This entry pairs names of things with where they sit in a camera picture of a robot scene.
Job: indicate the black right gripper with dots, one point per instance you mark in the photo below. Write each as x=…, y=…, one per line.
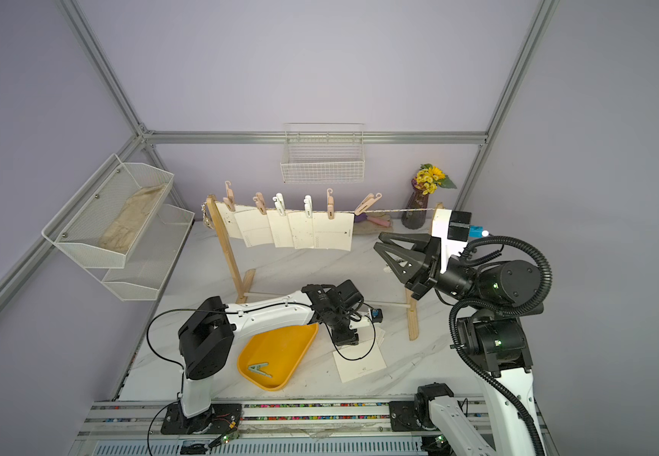
x=426, y=272

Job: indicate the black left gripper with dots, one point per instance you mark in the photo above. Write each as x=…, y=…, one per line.
x=350, y=337

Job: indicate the pink clothespin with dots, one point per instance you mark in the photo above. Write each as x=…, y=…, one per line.
x=229, y=199
x=330, y=204
x=260, y=203
x=367, y=203

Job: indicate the teal clothespin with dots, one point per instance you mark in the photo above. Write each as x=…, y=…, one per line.
x=259, y=369

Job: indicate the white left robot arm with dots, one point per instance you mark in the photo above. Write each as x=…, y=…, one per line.
x=206, y=338

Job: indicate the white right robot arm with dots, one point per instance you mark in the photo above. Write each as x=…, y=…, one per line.
x=489, y=286

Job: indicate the dark vase with yellow flowers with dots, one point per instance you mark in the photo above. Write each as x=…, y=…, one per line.
x=426, y=181

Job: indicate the yellow plastic tray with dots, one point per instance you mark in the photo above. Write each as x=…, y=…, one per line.
x=284, y=349

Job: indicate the wooden clothesline rack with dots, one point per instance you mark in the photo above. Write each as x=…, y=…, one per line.
x=276, y=272

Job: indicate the white clothespin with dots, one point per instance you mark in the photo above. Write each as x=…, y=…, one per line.
x=308, y=206
x=279, y=204

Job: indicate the beige cloth in basket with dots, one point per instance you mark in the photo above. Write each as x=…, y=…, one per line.
x=122, y=233

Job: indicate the white mesh shelf basket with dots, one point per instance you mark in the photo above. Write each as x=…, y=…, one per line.
x=142, y=273

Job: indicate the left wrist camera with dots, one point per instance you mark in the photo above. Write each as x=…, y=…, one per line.
x=374, y=316

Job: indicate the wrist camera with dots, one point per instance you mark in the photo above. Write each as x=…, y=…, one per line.
x=374, y=316
x=455, y=230

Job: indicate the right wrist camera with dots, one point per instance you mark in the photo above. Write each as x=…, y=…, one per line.
x=455, y=230

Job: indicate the white wire wall basket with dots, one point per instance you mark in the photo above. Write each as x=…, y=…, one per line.
x=323, y=153

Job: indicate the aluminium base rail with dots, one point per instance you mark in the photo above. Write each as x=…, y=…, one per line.
x=366, y=426

